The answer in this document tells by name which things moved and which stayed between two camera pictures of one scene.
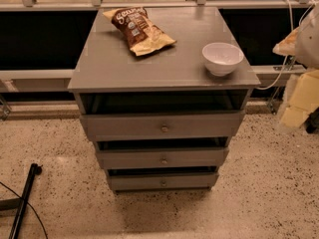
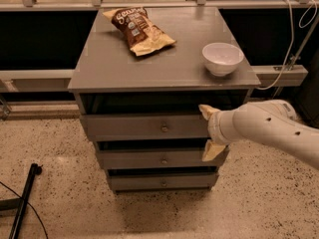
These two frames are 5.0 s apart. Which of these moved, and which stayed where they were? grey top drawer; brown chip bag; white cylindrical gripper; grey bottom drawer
Moved: white cylindrical gripper
Stayed: grey top drawer; brown chip bag; grey bottom drawer
